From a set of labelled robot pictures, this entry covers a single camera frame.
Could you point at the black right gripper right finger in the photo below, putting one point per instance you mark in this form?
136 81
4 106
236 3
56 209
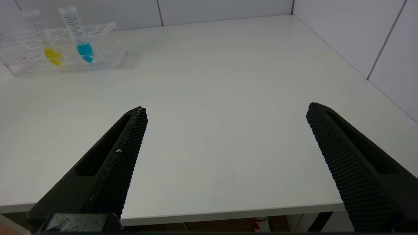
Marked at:
359 169

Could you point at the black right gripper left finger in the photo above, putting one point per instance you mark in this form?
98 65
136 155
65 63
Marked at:
114 169

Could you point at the test tube with blue pigment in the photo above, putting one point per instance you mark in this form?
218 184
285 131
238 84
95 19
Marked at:
85 50

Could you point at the clear acrylic test tube rack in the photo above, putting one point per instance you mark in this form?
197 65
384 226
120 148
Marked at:
104 58

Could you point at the test tube with yellow pigment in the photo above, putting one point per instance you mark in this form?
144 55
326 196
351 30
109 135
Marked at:
52 55

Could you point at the black table leg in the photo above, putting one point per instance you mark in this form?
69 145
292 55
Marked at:
318 222

